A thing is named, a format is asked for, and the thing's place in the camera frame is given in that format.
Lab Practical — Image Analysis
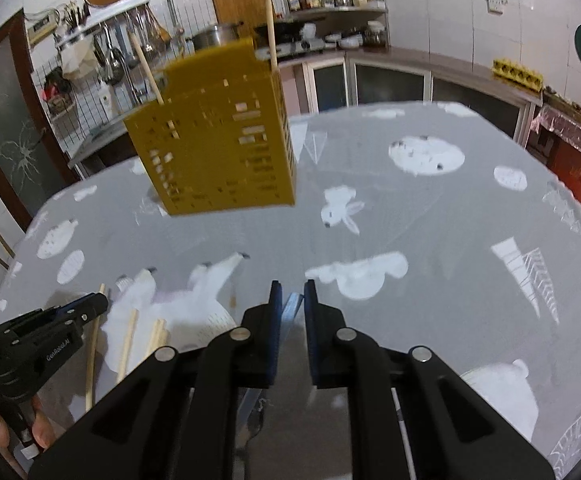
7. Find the kitchen counter cabinet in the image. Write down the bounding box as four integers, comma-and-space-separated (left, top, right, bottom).
278, 45, 544, 148

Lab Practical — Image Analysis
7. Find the person's left hand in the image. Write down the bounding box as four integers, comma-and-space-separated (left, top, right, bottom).
0, 392, 66, 454

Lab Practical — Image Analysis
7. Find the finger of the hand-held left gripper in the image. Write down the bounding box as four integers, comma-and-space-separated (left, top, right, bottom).
62, 291, 110, 332
0, 307, 72, 339

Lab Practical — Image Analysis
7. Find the hanging utensil rack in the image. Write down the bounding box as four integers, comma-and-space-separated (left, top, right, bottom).
53, 0, 171, 91

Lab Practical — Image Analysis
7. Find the glass jar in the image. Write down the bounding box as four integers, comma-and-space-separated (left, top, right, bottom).
365, 22, 388, 51

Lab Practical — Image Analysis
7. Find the yellow perforated utensil holder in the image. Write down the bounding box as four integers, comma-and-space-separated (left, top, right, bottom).
123, 37, 299, 217

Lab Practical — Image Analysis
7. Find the red and black bag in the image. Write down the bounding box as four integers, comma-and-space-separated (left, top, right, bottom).
43, 67, 74, 111

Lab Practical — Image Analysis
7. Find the red cabinet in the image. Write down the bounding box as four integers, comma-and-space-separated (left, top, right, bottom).
525, 92, 581, 236

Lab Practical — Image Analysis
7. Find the yellow egg tray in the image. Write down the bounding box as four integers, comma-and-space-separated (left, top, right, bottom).
492, 58, 545, 92

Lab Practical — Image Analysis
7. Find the gas stove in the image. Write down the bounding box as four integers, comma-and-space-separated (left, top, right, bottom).
255, 40, 341, 58

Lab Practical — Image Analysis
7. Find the steel pot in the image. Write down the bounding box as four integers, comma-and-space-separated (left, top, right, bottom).
190, 22, 241, 52

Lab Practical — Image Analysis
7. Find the steel faucet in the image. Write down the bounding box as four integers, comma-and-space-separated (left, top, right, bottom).
106, 46, 140, 107

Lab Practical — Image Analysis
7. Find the metal corner shelf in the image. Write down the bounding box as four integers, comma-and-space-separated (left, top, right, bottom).
278, 0, 390, 51

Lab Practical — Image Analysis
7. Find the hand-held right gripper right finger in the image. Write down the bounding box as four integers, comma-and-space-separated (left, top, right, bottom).
303, 279, 555, 480

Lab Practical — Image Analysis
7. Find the stainless steel sink counter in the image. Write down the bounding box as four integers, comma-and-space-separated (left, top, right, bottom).
68, 120, 138, 171

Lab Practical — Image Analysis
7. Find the brown-framed glass door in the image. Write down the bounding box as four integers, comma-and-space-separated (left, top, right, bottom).
0, 10, 84, 233

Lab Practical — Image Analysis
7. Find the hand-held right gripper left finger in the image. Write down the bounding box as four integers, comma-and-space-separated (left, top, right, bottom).
28, 280, 284, 480

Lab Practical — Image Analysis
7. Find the black wok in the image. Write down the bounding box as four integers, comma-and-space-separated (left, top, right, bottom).
254, 19, 305, 43

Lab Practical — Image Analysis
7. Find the white soap bottle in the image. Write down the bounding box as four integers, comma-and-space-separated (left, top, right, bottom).
96, 79, 116, 117

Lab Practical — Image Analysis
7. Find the white hanging bag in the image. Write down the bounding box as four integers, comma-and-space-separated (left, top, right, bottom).
60, 42, 98, 81

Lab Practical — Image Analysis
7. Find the stainless steel utensil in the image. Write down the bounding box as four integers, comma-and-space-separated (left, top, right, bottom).
280, 293, 305, 322

